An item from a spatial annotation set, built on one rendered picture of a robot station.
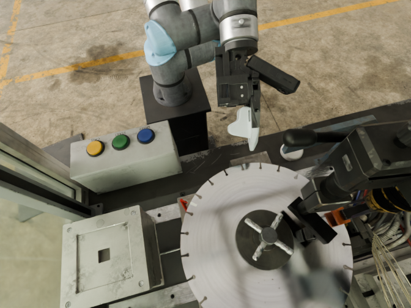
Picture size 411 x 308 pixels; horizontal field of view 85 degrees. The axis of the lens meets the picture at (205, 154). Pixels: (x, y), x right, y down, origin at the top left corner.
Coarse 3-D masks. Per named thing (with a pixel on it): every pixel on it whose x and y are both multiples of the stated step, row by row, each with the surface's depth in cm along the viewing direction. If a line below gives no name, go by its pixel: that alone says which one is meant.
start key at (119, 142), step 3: (120, 135) 62; (123, 135) 62; (114, 138) 61; (117, 138) 61; (120, 138) 61; (123, 138) 61; (126, 138) 61; (114, 141) 61; (117, 141) 61; (120, 141) 61; (123, 141) 61; (126, 141) 61; (114, 144) 60; (117, 144) 60; (120, 144) 60; (123, 144) 60; (126, 144) 61; (117, 147) 60; (120, 147) 60; (123, 147) 61
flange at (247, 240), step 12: (252, 216) 45; (264, 216) 45; (240, 228) 44; (252, 228) 44; (276, 228) 44; (288, 228) 44; (240, 240) 43; (252, 240) 43; (288, 240) 43; (240, 252) 42; (252, 252) 42; (264, 252) 42; (276, 252) 42; (252, 264) 41; (264, 264) 41; (276, 264) 41
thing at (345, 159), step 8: (344, 160) 22; (296, 200) 40; (288, 208) 42; (296, 208) 40; (304, 208) 37; (296, 216) 41; (304, 216) 39; (312, 216) 39; (304, 224) 40; (312, 224) 38; (320, 224) 38; (304, 232) 43; (312, 232) 39; (320, 232) 38; (328, 232) 38; (336, 232) 38; (320, 240) 39; (328, 240) 37
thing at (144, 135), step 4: (140, 132) 62; (144, 132) 62; (148, 132) 62; (140, 136) 61; (144, 136) 61; (148, 136) 61; (152, 136) 62; (140, 140) 61; (144, 140) 60; (148, 140) 61
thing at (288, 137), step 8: (304, 128) 24; (288, 136) 23; (296, 136) 23; (304, 136) 23; (312, 136) 23; (320, 136) 24; (328, 136) 24; (336, 136) 24; (344, 136) 24; (288, 144) 23; (296, 144) 23; (304, 144) 23; (312, 144) 24
